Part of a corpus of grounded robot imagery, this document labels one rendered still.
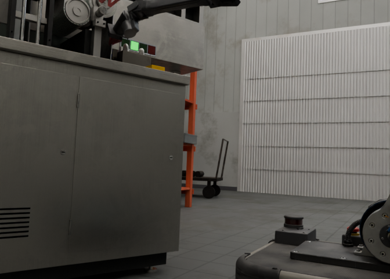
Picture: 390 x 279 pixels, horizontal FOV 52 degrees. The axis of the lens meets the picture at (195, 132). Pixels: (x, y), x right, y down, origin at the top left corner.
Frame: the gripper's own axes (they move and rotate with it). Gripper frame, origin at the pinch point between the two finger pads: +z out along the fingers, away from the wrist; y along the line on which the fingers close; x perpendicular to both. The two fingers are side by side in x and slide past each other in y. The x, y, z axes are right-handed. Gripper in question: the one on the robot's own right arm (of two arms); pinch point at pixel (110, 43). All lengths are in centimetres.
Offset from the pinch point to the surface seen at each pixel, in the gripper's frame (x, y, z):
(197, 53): 30, 79, 18
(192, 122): 88, 199, 167
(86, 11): 9.6, -13.6, -7.5
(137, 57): -7.8, 12.0, -2.0
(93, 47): -8.3, -11.2, -2.6
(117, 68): -32.8, -11.2, -17.0
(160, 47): 29, 49, 19
